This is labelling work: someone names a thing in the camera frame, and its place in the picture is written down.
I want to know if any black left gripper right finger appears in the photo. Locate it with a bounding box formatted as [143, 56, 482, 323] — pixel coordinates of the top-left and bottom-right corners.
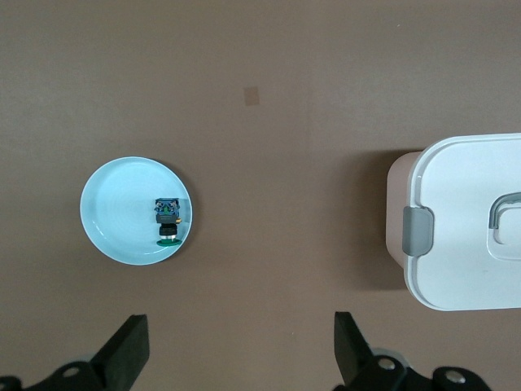
[333, 311, 496, 391]

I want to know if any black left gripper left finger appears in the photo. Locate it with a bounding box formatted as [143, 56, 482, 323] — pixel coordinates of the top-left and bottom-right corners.
[0, 313, 151, 391]

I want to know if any white lidded storage box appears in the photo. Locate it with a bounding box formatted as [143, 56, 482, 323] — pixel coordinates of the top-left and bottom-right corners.
[385, 133, 521, 313]

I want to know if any small dark electronic part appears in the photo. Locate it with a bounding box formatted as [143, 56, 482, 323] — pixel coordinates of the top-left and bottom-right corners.
[153, 197, 184, 248]

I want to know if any light blue round plate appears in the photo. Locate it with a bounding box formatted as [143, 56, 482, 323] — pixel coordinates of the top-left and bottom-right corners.
[79, 156, 199, 266]

